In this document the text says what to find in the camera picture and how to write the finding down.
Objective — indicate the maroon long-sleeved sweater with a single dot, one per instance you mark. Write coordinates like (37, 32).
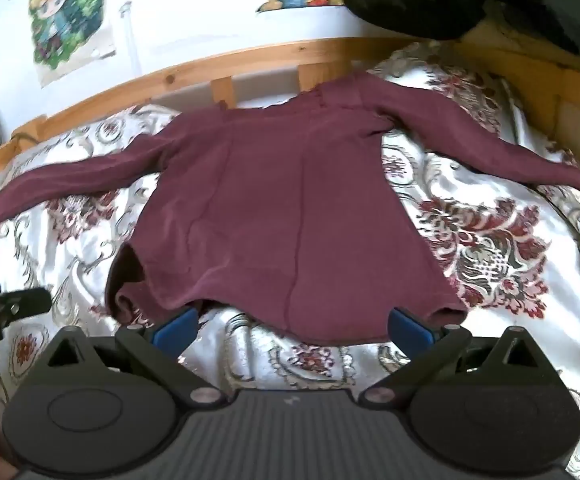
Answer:
(280, 210)

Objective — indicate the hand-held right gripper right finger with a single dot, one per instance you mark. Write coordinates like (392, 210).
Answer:
(410, 330)

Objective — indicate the cartoon figure wall poster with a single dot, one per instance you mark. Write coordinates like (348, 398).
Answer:
(65, 20)

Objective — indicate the white floral satin bedspread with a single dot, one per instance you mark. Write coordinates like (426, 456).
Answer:
(495, 240)

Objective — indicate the white wall pipe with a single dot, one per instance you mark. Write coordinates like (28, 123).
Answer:
(131, 40)

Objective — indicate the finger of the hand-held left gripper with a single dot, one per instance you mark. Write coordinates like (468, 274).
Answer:
(15, 305)

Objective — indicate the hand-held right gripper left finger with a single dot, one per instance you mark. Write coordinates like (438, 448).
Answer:
(177, 331)

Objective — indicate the wooden bed frame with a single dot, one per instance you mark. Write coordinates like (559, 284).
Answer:
(250, 60)

